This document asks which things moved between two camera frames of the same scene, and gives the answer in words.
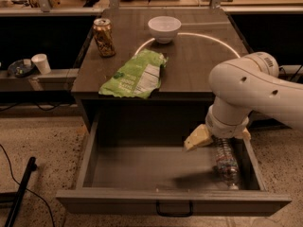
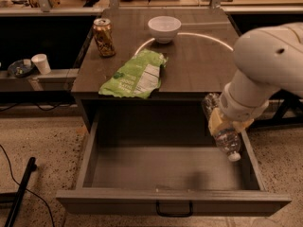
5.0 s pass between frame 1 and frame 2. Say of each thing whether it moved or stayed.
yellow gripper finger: moved
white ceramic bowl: stayed
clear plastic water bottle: moved
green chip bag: stayed
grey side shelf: stayed
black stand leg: stayed
